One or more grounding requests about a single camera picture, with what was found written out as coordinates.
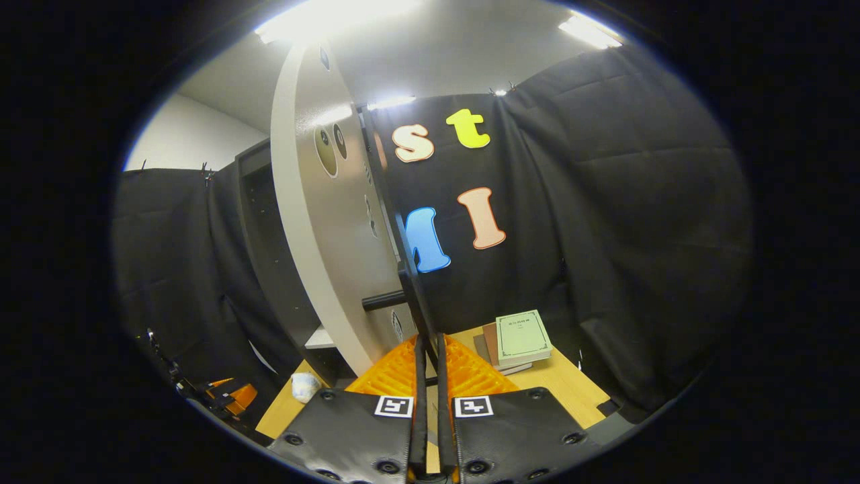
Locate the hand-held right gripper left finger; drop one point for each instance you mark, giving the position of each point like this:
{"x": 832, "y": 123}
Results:
{"x": 420, "y": 417}

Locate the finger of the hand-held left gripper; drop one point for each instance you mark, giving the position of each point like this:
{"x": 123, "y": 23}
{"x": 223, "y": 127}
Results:
{"x": 235, "y": 398}

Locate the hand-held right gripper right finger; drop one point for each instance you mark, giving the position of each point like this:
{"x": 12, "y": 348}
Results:
{"x": 443, "y": 417}

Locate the grey cabinet door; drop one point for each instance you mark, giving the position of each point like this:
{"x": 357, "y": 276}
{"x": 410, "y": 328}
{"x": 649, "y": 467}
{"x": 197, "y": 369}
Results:
{"x": 322, "y": 235}

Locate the white crumpled cloth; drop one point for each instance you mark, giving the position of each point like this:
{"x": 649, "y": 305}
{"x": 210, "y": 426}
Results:
{"x": 306, "y": 387}

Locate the brown book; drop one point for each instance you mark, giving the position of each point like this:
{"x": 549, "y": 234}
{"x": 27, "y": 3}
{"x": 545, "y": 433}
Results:
{"x": 490, "y": 343}

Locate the pale green book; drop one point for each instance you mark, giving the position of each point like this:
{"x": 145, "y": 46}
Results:
{"x": 523, "y": 336}

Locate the black backdrop cloth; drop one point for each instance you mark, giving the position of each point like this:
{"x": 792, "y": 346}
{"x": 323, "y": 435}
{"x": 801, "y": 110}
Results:
{"x": 638, "y": 235}

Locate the ceiling light panel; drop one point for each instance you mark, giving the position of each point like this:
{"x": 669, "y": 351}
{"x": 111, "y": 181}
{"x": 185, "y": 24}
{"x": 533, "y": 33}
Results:
{"x": 336, "y": 17}
{"x": 588, "y": 30}

